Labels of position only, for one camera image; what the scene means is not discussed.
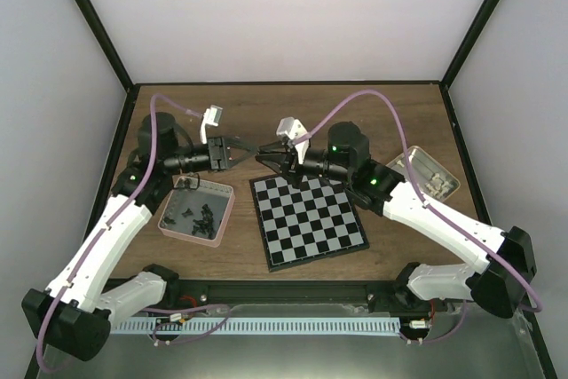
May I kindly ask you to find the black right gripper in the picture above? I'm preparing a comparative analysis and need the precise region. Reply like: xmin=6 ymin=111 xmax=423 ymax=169
xmin=256 ymin=141 xmax=351 ymax=190

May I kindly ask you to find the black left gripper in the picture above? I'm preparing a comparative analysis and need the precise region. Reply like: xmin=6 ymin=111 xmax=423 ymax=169
xmin=165 ymin=137 xmax=258 ymax=176

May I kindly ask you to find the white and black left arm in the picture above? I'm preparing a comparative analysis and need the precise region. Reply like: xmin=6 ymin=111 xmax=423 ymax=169
xmin=21 ymin=112 xmax=256 ymax=361

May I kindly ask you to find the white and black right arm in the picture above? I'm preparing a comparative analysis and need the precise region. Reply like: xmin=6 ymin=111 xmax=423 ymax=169
xmin=256 ymin=117 xmax=536 ymax=319

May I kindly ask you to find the pile of black chess pieces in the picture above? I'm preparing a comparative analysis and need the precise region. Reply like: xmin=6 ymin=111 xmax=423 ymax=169
xmin=159 ymin=177 xmax=216 ymax=240

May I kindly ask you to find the pile of white chess pieces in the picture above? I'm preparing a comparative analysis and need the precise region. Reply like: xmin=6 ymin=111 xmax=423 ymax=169
xmin=394 ymin=159 xmax=456 ymax=196

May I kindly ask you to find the black and silver chessboard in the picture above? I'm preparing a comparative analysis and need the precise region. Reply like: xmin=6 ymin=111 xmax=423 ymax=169
xmin=249 ymin=175 xmax=369 ymax=272

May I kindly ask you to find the pink tray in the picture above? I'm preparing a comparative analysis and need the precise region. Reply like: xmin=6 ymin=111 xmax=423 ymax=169
xmin=158 ymin=175 xmax=235 ymax=248

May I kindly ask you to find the gold metal tin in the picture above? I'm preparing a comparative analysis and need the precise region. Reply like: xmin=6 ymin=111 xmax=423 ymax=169
xmin=385 ymin=145 xmax=461 ymax=201

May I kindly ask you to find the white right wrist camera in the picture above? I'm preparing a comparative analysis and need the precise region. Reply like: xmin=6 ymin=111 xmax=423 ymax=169
xmin=276 ymin=117 xmax=310 ymax=164

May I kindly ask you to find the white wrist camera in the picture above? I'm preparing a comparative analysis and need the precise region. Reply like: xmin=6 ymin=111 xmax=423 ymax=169
xmin=276 ymin=117 xmax=310 ymax=164
xmin=200 ymin=105 xmax=223 ymax=144

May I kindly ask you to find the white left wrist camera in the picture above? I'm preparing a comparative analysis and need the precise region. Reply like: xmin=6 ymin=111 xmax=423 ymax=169
xmin=200 ymin=105 xmax=223 ymax=144

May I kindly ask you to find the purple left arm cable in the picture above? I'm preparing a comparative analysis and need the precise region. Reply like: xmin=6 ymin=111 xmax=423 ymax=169
xmin=35 ymin=93 xmax=201 ymax=374

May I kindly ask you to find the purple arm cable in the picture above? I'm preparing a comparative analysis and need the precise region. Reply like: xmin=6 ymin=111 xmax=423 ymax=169
xmin=35 ymin=93 xmax=201 ymax=374
xmin=305 ymin=89 xmax=543 ymax=344

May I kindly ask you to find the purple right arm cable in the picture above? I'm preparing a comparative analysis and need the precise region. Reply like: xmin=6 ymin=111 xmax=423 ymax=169
xmin=305 ymin=89 xmax=543 ymax=344

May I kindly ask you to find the light blue slotted cable duct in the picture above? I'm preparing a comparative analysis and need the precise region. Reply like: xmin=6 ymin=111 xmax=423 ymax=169
xmin=111 ymin=317 xmax=400 ymax=336

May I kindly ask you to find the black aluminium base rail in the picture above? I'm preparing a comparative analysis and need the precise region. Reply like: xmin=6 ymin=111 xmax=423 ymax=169
xmin=147 ymin=279 xmax=474 ymax=315

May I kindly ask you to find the black frame post left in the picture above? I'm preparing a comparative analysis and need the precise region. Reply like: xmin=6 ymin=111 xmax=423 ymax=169
xmin=74 ymin=0 xmax=134 ymax=91

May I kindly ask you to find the black frame post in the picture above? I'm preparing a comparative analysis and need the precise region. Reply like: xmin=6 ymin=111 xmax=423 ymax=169
xmin=74 ymin=0 xmax=134 ymax=91
xmin=440 ymin=0 xmax=501 ymax=89

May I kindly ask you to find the black frame post right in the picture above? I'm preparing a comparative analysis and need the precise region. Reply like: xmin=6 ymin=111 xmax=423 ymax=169
xmin=440 ymin=0 xmax=501 ymax=89

